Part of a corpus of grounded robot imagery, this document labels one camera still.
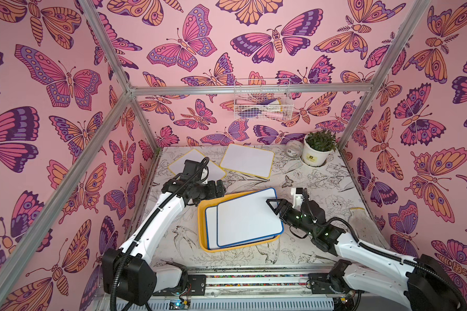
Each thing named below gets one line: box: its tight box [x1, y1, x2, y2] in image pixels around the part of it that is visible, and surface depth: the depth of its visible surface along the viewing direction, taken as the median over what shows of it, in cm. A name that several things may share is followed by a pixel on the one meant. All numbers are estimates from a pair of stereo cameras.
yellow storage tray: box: [197, 190, 281, 253], surface depth 87 cm
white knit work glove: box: [348, 206, 390, 250], surface depth 89 cm
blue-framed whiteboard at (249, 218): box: [216, 187, 285, 247], surface depth 90 cm
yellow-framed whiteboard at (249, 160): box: [219, 143, 276, 179], surface depth 119 cm
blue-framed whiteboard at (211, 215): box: [204, 205, 276, 251], surface depth 89 cm
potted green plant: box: [301, 128, 338, 167], surface depth 103 cm
